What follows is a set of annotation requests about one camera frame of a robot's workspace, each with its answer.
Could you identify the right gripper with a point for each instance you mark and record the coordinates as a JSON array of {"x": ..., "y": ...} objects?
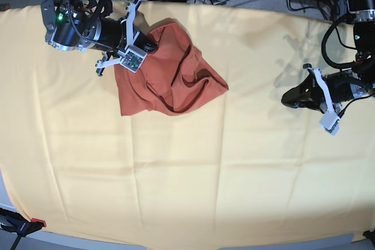
[{"x": 112, "y": 34}]

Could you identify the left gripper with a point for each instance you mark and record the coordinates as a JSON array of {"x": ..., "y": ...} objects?
[{"x": 344, "y": 86}]

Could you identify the terracotta orange T-shirt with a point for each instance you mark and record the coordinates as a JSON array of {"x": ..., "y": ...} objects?
[{"x": 175, "y": 79}]

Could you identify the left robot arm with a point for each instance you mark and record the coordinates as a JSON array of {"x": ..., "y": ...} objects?
[{"x": 360, "y": 14}]

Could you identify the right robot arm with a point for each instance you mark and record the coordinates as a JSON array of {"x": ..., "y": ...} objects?
[{"x": 86, "y": 24}]

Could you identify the pale yellow table cloth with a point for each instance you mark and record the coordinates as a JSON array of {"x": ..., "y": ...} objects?
[{"x": 242, "y": 170}]

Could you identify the black clamp right corner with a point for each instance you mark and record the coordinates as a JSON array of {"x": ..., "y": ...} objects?
[{"x": 370, "y": 235}]

